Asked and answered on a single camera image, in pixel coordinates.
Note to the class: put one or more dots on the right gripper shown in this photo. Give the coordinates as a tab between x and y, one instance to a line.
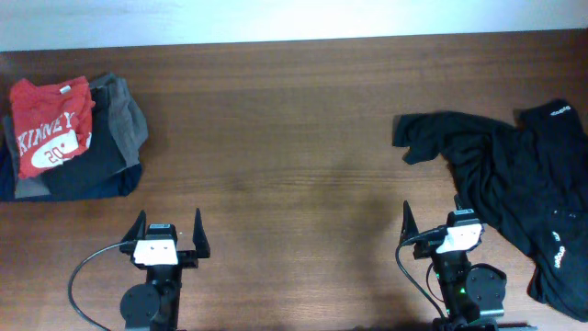
425	247

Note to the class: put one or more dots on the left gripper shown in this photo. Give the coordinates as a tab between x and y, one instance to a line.
189	257

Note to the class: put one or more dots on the black polo shirt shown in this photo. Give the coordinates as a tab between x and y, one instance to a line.
528	181

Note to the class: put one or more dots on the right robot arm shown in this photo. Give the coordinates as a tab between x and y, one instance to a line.
472	294

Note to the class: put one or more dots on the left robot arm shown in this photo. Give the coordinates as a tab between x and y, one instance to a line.
154	304

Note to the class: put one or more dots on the grey folded garment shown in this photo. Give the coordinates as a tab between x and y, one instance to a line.
124	124

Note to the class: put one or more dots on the red printed t-shirt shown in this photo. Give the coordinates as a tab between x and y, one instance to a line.
52	123

